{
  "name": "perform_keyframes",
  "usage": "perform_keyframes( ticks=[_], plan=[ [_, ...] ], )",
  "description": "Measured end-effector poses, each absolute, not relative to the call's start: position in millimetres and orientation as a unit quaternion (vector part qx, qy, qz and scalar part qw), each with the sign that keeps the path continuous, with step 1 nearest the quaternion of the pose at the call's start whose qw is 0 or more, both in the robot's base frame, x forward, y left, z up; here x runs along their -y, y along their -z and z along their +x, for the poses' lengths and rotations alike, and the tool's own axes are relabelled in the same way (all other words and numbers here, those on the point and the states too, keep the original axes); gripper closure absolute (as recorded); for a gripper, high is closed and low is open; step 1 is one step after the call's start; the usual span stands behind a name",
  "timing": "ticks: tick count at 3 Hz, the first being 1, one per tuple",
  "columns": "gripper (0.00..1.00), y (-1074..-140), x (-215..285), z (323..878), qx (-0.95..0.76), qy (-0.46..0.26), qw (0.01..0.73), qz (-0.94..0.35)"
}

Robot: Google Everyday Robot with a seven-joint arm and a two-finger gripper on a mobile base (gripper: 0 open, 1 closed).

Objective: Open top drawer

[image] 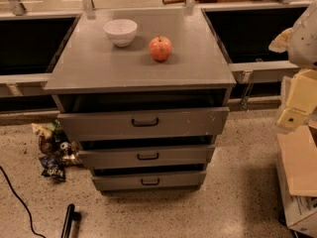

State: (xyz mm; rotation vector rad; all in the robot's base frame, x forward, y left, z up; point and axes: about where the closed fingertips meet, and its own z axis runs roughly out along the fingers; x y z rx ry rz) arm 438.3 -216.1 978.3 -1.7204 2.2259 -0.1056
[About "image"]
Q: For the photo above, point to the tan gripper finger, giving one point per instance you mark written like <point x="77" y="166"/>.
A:
<point x="281" y="42"/>

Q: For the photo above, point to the grey top drawer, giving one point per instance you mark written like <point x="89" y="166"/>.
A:
<point x="82" y="127"/>

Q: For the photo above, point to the grey drawer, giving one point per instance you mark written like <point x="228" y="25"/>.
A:
<point x="147" y="157"/>
<point x="82" y="127"/>
<point x="147" y="181"/>

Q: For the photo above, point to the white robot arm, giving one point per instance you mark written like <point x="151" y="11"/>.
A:
<point x="300" y="41"/>

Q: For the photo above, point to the grey drawer cabinet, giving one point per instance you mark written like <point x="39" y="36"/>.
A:
<point x="93" y="75"/>

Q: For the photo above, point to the grey middle drawer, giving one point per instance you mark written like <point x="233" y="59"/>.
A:
<point x="147" y="157"/>

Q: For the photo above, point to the grey bottom drawer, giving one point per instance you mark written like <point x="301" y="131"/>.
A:
<point x="147" y="181"/>

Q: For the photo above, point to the yellow plastic robot part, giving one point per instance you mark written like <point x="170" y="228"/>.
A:
<point x="298" y="99"/>

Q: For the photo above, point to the cardboard box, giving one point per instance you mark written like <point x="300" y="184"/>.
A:
<point x="297" y="174"/>

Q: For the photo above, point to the red apple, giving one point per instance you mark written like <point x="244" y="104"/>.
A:
<point x="160" y="48"/>

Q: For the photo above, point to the white ceramic bowl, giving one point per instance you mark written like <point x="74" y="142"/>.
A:
<point x="121" y="32"/>

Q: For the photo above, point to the soda can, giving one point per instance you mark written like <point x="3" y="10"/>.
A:
<point x="65" y="148"/>

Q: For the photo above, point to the green snack bag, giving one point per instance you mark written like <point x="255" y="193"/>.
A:
<point x="58" y="132"/>

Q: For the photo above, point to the brown snack bag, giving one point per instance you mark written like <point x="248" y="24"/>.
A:
<point x="45" y="138"/>

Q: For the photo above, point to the blue snack bag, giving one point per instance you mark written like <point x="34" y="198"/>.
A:
<point x="53" y="168"/>

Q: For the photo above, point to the black handle on floor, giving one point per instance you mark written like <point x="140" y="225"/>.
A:
<point x="70" y="216"/>

